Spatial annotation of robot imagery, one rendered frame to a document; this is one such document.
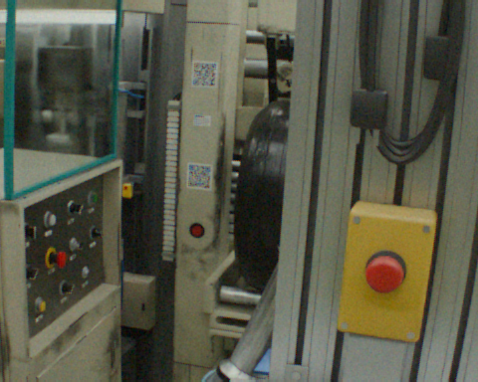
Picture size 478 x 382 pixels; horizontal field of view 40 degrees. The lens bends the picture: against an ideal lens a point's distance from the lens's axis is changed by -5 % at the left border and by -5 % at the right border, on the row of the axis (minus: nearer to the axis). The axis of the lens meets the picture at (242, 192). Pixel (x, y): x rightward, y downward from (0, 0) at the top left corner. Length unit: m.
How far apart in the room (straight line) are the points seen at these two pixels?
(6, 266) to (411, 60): 1.04
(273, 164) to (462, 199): 1.07
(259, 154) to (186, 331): 0.65
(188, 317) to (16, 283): 0.75
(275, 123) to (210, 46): 0.29
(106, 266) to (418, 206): 1.40
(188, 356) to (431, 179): 1.54
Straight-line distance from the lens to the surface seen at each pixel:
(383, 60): 0.71
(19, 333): 1.57
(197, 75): 1.94
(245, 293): 1.95
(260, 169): 1.75
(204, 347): 2.14
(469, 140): 0.72
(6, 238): 1.50
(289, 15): 2.14
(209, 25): 1.93
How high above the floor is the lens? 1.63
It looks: 13 degrees down
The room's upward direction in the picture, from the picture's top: 3 degrees clockwise
